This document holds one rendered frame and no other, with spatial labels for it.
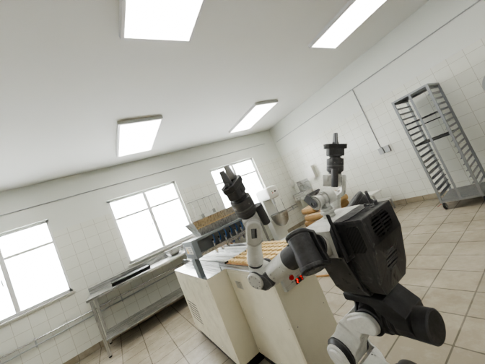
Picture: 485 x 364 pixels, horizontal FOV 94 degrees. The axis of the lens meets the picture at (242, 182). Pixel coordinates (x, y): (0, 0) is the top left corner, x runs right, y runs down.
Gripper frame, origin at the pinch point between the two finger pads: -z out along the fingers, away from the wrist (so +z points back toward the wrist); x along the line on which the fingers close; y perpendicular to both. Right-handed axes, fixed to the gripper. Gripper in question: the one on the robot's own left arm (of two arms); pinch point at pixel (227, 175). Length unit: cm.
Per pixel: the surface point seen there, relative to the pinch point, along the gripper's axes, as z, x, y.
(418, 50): 42, 422, 172
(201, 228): 62, 65, -92
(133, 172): 16, 260, -365
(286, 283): 87, 22, -13
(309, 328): 118, 15, -9
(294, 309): 104, 17, -14
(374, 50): 16, 462, 120
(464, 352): 160, 30, 68
